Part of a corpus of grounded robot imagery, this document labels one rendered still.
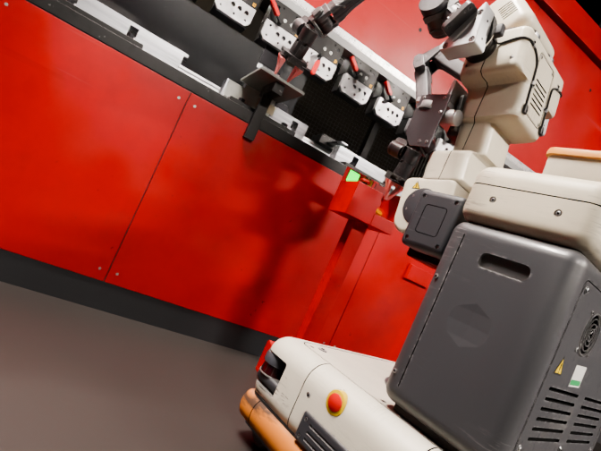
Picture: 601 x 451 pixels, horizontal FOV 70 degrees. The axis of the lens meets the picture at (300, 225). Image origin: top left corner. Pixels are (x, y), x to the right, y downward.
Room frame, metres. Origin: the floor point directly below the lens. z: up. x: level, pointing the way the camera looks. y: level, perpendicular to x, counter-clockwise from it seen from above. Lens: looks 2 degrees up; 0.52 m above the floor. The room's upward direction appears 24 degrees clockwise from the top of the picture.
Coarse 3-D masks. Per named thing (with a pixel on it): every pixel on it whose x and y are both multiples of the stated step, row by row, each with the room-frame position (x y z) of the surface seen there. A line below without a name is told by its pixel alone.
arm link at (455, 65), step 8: (432, 48) 1.66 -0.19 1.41; (424, 56) 1.66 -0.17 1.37; (432, 56) 1.64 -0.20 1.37; (440, 56) 1.63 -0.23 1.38; (432, 64) 1.72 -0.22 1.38; (440, 64) 1.63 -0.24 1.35; (448, 64) 1.60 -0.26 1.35; (456, 64) 1.57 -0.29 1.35; (432, 72) 1.70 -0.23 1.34; (448, 72) 1.62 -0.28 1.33; (456, 72) 1.56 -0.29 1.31
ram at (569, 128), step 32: (288, 0) 1.68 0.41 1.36; (320, 0) 1.73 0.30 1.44; (384, 0) 1.84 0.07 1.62; (416, 0) 1.90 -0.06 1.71; (480, 0) 2.04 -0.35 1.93; (352, 32) 1.81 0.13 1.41; (384, 32) 1.87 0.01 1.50; (416, 32) 1.93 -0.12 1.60; (576, 64) 2.37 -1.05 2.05; (576, 96) 2.41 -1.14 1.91; (576, 128) 2.46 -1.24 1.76; (544, 160) 2.40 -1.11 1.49
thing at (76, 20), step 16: (32, 0) 1.27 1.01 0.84; (48, 0) 1.29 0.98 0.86; (64, 16) 1.31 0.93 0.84; (80, 16) 1.33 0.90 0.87; (96, 32) 1.35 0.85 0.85; (112, 32) 1.37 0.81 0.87; (128, 48) 1.40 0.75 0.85; (144, 64) 1.42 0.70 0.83; (160, 64) 1.44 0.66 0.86; (176, 80) 1.47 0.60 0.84; (192, 80) 1.49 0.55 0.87; (208, 96) 1.52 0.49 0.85; (240, 112) 1.57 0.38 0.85; (272, 128) 1.63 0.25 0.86; (288, 144) 1.67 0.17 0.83; (304, 144) 1.70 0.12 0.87; (320, 160) 1.74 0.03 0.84; (336, 160) 1.77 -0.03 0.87
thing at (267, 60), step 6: (270, 48) 1.72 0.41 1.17; (264, 54) 1.71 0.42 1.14; (270, 54) 1.72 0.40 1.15; (276, 54) 1.73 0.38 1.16; (264, 60) 1.71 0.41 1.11; (270, 60) 1.72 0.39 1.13; (276, 60) 1.73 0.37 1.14; (258, 66) 1.72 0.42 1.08; (264, 66) 1.73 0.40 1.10; (270, 66) 1.73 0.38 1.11; (282, 66) 1.75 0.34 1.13
